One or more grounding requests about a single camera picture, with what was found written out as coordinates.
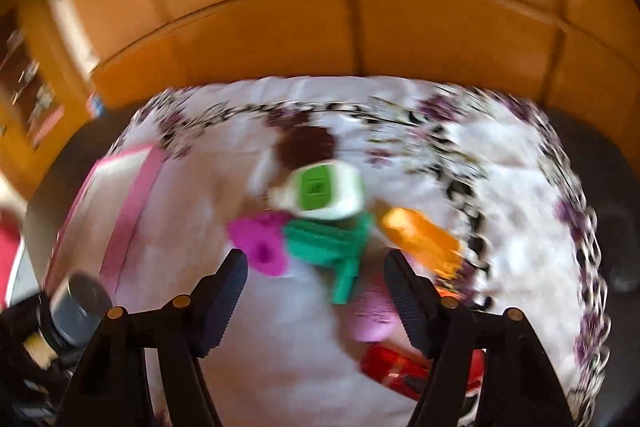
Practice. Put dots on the purple oval brush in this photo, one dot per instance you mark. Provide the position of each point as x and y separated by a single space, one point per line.
372 316

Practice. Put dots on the pink cardboard tray box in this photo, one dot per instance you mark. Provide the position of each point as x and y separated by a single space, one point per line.
97 232

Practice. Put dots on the wooden shelf cabinet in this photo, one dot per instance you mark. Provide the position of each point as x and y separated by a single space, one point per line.
44 99

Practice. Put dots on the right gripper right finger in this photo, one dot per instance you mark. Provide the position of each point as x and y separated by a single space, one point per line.
519 386

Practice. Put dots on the dark brown carved ornament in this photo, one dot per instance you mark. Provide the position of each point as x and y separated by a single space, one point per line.
305 145

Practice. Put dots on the magenta plastic cup piece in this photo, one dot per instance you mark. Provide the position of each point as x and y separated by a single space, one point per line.
261 238

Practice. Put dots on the green plastic spool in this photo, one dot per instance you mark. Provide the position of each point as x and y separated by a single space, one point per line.
331 246

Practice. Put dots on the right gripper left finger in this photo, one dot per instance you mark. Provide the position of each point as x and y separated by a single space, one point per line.
110 385

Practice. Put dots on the white green plug device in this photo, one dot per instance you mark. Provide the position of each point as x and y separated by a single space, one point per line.
330 190

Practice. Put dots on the red plastic toy piece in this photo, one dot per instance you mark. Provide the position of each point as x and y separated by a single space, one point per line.
404 374

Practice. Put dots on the orange linked cube blocks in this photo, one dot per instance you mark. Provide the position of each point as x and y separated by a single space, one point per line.
432 247

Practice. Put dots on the white embroidered floral tablecloth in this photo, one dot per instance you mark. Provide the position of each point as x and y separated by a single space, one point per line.
487 168

